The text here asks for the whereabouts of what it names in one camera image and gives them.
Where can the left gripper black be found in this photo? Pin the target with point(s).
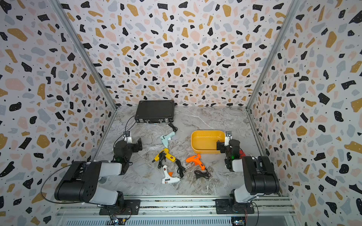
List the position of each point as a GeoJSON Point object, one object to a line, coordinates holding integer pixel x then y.
{"type": "Point", "coordinates": [136, 145]}

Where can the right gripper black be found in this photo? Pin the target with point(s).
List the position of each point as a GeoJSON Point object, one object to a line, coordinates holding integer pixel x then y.
{"type": "Point", "coordinates": [222, 146]}

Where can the orange hot glue gun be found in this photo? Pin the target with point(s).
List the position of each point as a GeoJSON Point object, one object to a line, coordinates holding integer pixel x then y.
{"type": "Point", "coordinates": [203, 172]}

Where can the yellow hot glue gun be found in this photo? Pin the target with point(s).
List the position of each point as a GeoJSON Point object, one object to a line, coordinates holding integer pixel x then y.
{"type": "Point", "coordinates": [163, 155]}

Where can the white hot glue gun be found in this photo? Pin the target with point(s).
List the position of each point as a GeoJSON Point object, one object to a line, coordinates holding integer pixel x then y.
{"type": "Point", "coordinates": [169, 179]}

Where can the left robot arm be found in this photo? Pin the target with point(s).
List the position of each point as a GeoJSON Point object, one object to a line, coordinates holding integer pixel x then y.
{"type": "Point", "coordinates": [80, 184]}

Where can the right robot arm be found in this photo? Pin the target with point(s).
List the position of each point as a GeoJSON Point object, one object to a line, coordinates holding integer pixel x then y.
{"type": "Point", "coordinates": [259, 176]}

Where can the yellow plastic storage box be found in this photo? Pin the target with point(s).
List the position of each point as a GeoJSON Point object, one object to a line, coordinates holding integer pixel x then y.
{"type": "Point", "coordinates": [204, 141]}

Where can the mint green hot glue gun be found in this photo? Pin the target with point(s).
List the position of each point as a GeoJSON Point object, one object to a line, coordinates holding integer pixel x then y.
{"type": "Point", "coordinates": [165, 138]}

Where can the red plastic block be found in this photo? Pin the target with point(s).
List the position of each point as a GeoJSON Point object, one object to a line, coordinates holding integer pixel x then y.
{"type": "Point", "coordinates": [241, 154]}

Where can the black briefcase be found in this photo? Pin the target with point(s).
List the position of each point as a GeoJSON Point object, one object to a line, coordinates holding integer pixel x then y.
{"type": "Point", "coordinates": [155, 111]}

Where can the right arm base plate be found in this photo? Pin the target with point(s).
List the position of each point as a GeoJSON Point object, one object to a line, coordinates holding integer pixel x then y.
{"type": "Point", "coordinates": [234, 207]}

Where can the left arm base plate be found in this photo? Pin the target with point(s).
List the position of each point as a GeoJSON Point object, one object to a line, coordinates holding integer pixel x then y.
{"type": "Point", "coordinates": [125, 207]}

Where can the aluminium mounting rail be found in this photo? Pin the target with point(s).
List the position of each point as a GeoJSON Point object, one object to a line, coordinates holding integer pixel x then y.
{"type": "Point", "coordinates": [184, 210]}

